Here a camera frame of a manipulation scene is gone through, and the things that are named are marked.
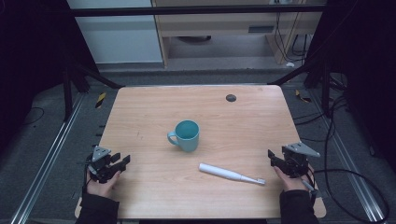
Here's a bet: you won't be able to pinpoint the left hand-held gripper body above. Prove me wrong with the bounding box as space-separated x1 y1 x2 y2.
85 145 122 184

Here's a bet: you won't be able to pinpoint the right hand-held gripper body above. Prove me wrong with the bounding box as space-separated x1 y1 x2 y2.
279 142 321 179

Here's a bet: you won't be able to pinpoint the white electric toothbrush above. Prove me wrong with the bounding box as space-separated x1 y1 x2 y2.
198 162 267 187

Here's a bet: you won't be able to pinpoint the teal ceramic cup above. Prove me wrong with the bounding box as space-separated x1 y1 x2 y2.
166 119 201 153

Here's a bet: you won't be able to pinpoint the person's right hand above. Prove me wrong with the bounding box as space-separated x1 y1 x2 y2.
273 165 316 192

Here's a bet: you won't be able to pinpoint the person's left hand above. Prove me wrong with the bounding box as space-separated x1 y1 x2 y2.
86 170 122 199

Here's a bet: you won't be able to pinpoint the yellow black floor tape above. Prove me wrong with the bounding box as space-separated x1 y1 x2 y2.
94 91 107 109
294 89 312 104

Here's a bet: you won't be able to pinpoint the black metal stand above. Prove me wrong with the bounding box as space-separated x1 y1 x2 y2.
61 55 125 123
268 61 333 119

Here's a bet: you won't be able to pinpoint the white cabinet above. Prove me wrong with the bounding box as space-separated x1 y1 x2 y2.
66 0 164 65

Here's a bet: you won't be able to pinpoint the black curtain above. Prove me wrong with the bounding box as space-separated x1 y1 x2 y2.
303 0 396 174
0 0 100 153

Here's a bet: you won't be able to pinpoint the light wooden desk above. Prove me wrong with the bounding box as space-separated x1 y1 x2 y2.
151 0 326 68

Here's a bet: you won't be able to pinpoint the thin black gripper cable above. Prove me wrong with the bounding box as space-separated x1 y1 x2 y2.
81 157 92 195

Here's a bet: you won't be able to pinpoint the aluminium floor rail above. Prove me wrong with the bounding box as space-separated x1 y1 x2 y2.
9 92 86 224
308 89 387 222

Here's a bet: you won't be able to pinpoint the thick black gripper cable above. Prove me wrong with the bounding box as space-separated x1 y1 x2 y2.
301 168 390 224

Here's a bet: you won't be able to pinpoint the thin black floor cable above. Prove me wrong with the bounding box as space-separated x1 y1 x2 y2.
21 106 45 126

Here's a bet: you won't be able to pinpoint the hanging black desk cables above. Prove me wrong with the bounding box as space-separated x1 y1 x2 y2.
273 11 313 63

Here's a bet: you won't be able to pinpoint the black horizontal frame bar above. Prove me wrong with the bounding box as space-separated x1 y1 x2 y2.
69 4 327 18

